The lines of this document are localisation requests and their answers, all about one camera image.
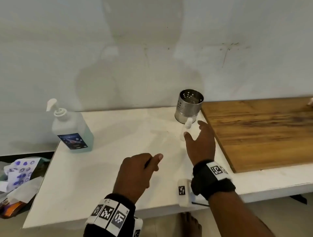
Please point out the person's right hand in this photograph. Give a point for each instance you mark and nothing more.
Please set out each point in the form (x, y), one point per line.
(204, 146)

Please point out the person's left hand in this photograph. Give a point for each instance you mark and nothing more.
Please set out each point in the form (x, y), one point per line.
(134, 173)

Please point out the small clear bottle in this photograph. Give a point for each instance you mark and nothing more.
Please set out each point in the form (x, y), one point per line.
(183, 136)

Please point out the large white bottle blue label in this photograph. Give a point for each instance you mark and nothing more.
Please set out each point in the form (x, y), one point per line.
(73, 131)

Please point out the person's right forearm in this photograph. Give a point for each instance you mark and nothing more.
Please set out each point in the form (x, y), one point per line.
(234, 217)

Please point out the person's right foot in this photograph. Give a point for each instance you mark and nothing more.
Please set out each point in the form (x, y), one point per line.
(190, 225)

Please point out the black right wristband with markers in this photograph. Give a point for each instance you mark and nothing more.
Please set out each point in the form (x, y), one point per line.
(210, 183)

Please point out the perforated steel utensil holder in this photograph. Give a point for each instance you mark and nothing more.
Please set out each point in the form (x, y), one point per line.
(187, 107)

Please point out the white marker cube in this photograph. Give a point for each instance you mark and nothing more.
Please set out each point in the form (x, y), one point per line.
(183, 193)

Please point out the wooden board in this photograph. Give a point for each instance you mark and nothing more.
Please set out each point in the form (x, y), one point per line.
(259, 134)

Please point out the teal waste bin with trash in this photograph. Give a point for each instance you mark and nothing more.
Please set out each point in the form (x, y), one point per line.
(45, 163)

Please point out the white tissue paper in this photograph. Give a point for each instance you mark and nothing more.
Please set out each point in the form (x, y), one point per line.
(27, 190)

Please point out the white paper with blue prints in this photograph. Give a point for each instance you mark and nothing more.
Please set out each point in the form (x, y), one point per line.
(22, 173)

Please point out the orange wrapper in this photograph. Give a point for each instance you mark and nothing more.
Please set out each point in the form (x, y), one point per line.
(11, 210)

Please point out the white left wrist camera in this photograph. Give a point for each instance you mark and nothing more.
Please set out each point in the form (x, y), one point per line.
(138, 227)

